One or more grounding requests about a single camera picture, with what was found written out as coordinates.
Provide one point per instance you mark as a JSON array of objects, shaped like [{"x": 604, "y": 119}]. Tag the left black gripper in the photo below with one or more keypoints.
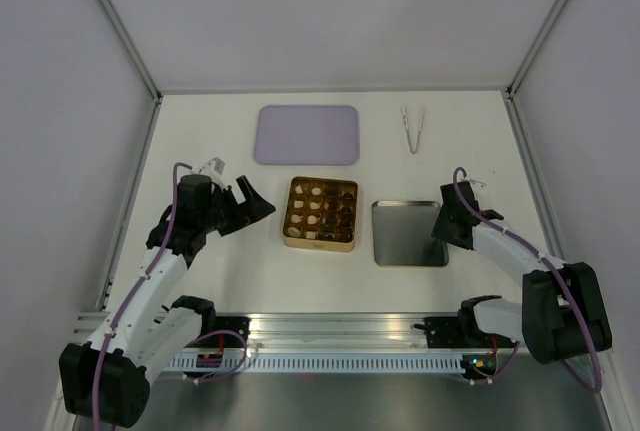
[{"x": 243, "y": 213}]

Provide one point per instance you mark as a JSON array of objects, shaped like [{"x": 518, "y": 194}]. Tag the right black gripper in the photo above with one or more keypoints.
[{"x": 440, "y": 229}]

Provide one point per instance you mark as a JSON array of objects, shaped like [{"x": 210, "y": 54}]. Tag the silver tin lid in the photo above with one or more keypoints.
[{"x": 402, "y": 234}]

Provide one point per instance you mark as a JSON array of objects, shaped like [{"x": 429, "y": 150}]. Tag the gold chocolate box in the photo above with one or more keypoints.
[{"x": 319, "y": 244}]

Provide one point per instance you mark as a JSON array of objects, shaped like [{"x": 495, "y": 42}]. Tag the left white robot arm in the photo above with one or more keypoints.
[{"x": 108, "y": 377}]

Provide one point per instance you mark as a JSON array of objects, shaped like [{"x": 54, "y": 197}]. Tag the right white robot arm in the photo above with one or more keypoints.
[{"x": 561, "y": 312}]

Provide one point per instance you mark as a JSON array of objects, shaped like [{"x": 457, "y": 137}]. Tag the purple plastic tray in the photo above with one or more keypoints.
[{"x": 307, "y": 135}]

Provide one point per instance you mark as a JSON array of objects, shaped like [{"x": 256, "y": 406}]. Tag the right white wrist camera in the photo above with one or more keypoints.
[{"x": 476, "y": 183}]

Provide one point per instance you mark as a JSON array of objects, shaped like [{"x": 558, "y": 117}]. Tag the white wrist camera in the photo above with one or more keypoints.
[
  {"x": 476, "y": 183},
  {"x": 213, "y": 169}
]

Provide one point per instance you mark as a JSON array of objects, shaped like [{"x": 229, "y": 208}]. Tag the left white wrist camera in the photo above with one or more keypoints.
[{"x": 213, "y": 169}]

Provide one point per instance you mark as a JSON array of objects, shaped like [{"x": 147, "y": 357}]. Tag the aluminium mounting rail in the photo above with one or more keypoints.
[{"x": 306, "y": 333}]

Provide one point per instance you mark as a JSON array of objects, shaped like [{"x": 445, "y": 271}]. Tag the white slotted cable duct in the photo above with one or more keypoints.
[{"x": 318, "y": 363}]

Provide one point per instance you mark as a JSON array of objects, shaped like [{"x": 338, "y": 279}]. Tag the left aluminium frame post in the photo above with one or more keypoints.
[{"x": 115, "y": 21}]

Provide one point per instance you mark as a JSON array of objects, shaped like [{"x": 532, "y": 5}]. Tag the aluminium frame post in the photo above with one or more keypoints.
[
  {"x": 541, "y": 37},
  {"x": 115, "y": 21}
]

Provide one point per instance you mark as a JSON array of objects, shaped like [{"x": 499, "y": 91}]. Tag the right aluminium frame post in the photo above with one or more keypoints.
[{"x": 541, "y": 37}]

